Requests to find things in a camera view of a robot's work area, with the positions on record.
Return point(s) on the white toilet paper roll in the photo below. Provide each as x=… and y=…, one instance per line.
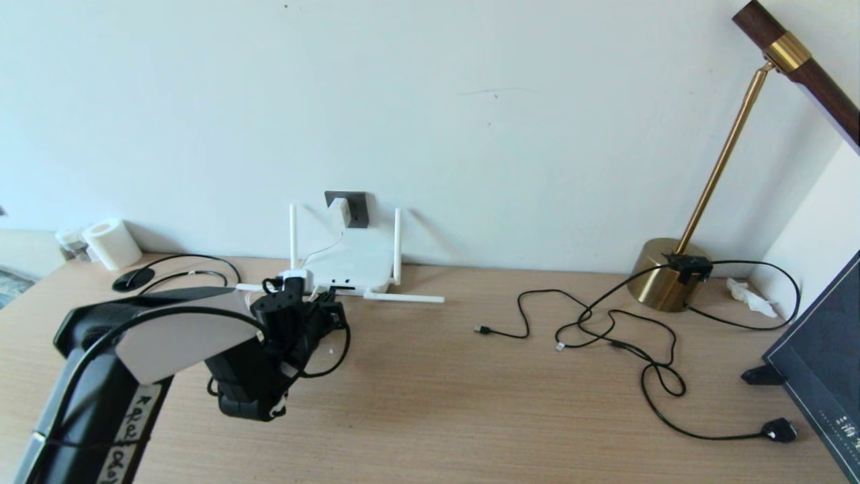
x=112, y=244

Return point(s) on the black box on lamp base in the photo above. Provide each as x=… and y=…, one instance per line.
x=689, y=266

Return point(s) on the grey wall socket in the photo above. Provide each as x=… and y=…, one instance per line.
x=361, y=209

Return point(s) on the small clear jar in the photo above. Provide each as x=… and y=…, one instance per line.
x=70, y=241

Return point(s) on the crumpled white tissue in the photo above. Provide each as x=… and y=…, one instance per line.
x=752, y=298

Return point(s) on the dark framed board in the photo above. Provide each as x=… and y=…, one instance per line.
x=826, y=363

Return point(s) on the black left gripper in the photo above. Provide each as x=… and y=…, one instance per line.
x=285, y=321

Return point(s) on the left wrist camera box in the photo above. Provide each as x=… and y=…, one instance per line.
x=295, y=277

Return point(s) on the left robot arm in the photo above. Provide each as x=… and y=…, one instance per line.
x=171, y=339

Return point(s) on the black board stand foot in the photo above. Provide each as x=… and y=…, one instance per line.
x=761, y=375

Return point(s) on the brass desk lamp wooden head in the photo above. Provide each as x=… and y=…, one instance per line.
x=662, y=277

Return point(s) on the white router with antennas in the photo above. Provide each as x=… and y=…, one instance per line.
x=366, y=259

